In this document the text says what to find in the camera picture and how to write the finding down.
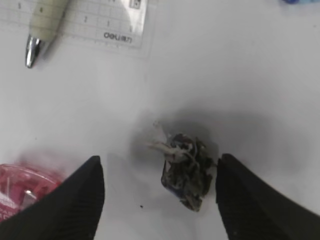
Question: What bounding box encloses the small paper ball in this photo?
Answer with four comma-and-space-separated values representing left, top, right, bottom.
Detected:
146, 121, 217, 212

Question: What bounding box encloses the pink pencil sharpener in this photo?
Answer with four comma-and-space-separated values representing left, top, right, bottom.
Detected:
0, 162, 65, 222

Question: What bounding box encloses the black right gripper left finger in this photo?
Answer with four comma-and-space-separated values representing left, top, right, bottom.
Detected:
0, 155, 105, 240

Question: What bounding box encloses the clear plastic ruler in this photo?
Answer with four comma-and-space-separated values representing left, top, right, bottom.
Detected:
0, 0, 157, 58

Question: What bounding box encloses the blue pencil sharpener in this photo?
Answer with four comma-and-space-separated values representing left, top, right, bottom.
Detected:
282, 0, 320, 5

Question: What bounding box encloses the white cream ballpoint pen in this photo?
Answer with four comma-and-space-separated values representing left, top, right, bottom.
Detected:
24, 0, 69, 69

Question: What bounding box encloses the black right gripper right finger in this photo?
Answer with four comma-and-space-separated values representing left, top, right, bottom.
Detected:
215, 153, 320, 240

